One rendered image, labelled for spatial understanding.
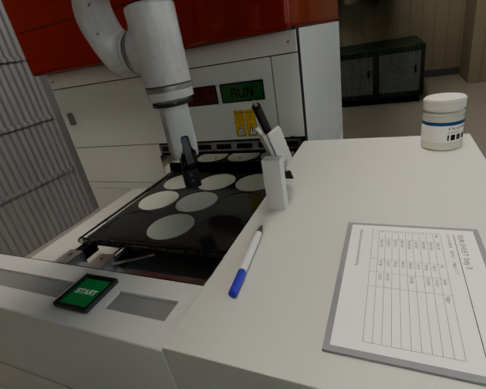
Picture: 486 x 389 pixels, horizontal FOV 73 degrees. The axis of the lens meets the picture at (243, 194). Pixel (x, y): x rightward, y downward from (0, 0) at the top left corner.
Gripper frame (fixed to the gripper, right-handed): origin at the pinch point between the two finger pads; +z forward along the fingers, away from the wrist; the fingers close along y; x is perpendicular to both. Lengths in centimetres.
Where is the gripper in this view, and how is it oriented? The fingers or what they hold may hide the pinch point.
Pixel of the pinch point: (191, 177)
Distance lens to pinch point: 68.0
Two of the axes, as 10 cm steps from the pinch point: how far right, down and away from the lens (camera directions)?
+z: 1.6, 8.9, 4.2
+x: 9.4, -2.7, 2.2
